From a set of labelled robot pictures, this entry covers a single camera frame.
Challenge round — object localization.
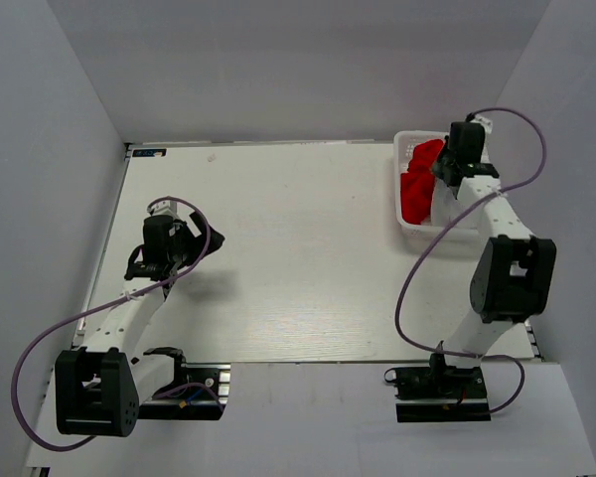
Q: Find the red t shirt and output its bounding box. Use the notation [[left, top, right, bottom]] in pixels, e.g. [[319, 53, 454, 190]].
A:
[[400, 139, 445, 225]]

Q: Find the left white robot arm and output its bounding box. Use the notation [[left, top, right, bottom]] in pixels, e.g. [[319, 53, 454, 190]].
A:
[[55, 210, 224, 437]]

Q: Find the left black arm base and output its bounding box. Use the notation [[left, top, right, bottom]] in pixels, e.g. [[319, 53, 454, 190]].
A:
[[132, 347, 231, 421]]

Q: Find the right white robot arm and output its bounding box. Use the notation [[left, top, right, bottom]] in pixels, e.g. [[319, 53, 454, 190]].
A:
[[428, 121, 556, 397]]

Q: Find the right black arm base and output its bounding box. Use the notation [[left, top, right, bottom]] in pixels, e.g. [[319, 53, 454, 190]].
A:
[[383, 366, 491, 423]]

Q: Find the white t shirt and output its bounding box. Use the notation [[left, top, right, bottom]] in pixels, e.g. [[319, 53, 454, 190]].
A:
[[430, 181, 466, 228]]

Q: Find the white plastic basket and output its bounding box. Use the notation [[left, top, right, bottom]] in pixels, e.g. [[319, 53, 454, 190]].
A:
[[392, 130, 479, 243]]

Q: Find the blue table label sticker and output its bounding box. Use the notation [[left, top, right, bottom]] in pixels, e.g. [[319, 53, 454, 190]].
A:
[[132, 148, 167, 158]]

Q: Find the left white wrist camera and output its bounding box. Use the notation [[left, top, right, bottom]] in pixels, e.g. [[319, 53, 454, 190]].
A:
[[147, 196, 179, 219]]

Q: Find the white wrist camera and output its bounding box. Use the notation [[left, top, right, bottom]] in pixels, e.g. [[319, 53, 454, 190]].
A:
[[466, 113, 494, 135], [147, 196, 179, 219]]

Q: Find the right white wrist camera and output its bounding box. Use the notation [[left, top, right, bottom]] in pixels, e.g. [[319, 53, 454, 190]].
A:
[[466, 113, 494, 135]]

